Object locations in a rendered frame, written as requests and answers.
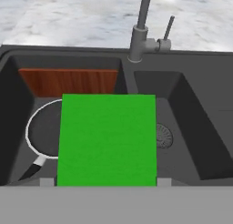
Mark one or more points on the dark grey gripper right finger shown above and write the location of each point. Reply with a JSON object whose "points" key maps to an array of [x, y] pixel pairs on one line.
{"points": [[164, 182]]}

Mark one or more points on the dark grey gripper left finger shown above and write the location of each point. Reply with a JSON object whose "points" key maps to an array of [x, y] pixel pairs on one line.
{"points": [[47, 182]]}

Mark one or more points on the green sponge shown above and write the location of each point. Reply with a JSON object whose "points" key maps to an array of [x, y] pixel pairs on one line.
{"points": [[106, 139]]}

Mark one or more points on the black pan with white rim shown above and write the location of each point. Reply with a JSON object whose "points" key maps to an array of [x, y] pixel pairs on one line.
{"points": [[44, 133]]}

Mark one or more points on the dark grey double sink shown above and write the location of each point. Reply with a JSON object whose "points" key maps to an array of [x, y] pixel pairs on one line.
{"points": [[188, 118]]}

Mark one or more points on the grey sink tap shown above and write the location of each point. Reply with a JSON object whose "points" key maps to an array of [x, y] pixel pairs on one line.
{"points": [[141, 30]]}

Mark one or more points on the brown wooden cutting board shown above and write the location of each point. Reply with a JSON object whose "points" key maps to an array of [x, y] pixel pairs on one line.
{"points": [[68, 82]]}

